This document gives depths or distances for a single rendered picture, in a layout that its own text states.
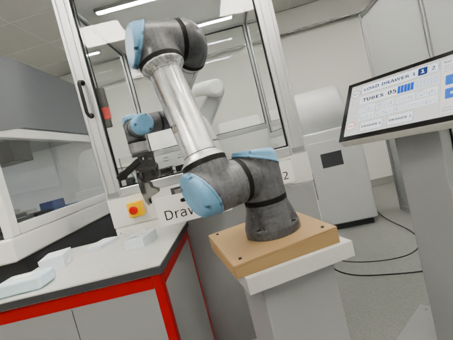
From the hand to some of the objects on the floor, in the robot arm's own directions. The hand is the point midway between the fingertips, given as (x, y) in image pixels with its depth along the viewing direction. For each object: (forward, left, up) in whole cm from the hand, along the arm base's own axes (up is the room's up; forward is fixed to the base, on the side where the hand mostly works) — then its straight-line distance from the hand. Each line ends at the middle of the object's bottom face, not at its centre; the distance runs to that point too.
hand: (147, 201), depth 126 cm
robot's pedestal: (-52, -35, -90) cm, 110 cm away
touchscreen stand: (-25, -106, -94) cm, 143 cm away
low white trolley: (-6, +25, -91) cm, 95 cm away
